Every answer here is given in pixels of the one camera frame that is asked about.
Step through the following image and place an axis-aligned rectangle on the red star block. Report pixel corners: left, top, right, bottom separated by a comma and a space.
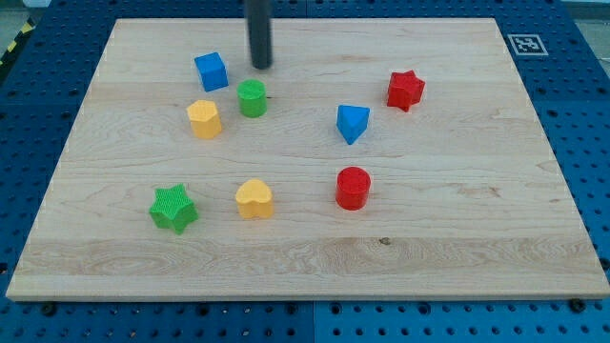
386, 71, 425, 112

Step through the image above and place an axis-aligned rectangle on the yellow heart block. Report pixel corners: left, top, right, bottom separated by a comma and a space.
234, 178, 275, 219

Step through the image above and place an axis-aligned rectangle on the blue cube block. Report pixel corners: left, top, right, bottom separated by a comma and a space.
194, 51, 229, 92

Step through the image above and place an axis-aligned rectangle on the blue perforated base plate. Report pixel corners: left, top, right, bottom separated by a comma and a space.
1, 0, 609, 342

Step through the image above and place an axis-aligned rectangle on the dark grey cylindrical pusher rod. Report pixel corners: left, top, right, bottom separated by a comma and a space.
244, 0, 273, 70

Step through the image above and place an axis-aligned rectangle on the white fiducial marker tag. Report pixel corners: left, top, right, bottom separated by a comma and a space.
508, 33, 548, 56

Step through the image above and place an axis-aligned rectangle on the red cylinder block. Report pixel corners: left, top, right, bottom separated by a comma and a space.
335, 166, 372, 211

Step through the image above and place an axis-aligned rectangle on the yellow hexagon block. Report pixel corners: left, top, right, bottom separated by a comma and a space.
187, 100, 222, 139

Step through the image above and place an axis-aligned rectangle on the green cylinder block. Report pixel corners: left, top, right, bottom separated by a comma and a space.
236, 79, 267, 118

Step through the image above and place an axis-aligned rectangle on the light wooden board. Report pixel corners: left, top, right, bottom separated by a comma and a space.
7, 18, 609, 302

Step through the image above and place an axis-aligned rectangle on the green star block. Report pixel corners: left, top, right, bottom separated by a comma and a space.
149, 184, 199, 234

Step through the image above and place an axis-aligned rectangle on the blue triangle block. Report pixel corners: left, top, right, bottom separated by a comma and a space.
335, 105, 370, 145

